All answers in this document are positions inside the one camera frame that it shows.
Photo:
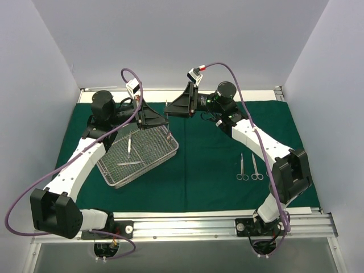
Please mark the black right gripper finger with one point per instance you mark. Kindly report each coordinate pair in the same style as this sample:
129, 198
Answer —
176, 111
183, 100

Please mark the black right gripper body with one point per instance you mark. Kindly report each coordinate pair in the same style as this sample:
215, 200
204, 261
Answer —
194, 98

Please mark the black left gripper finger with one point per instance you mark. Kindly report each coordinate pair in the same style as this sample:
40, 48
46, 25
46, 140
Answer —
149, 113
155, 121

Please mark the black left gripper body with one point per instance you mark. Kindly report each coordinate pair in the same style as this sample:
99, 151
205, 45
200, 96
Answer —
138, 112

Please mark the steel scalpel handle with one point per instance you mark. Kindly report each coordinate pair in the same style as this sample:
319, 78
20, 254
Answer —
129, 145

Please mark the steel mesh instrument tray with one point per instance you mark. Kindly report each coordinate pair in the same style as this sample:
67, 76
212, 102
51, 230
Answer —
150, 146

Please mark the steel tweezers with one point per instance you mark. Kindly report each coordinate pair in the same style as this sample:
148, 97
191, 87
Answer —
129, 163

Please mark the green surgical drape cloth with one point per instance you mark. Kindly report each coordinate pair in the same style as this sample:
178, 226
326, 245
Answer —
202, 174

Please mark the steel surgical scissors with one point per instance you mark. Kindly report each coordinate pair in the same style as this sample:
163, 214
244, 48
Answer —
241, 175

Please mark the steel forceps clamp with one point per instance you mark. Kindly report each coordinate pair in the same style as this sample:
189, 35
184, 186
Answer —
256, 175

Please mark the small steel scissors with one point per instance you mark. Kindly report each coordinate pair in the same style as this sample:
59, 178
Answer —
168, 128

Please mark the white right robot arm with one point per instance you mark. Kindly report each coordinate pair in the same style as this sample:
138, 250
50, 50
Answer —
288, 169

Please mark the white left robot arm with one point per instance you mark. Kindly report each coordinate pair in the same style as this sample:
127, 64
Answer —
54, 208

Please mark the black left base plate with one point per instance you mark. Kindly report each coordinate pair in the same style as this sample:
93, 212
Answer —
124, 228

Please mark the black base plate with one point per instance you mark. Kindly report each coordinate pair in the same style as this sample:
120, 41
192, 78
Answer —
254, 226
124, 228

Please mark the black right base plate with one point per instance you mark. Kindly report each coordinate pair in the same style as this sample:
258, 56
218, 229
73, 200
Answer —
254, 226

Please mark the aluminium front rail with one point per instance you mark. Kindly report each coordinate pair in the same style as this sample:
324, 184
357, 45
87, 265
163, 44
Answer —
306, 222

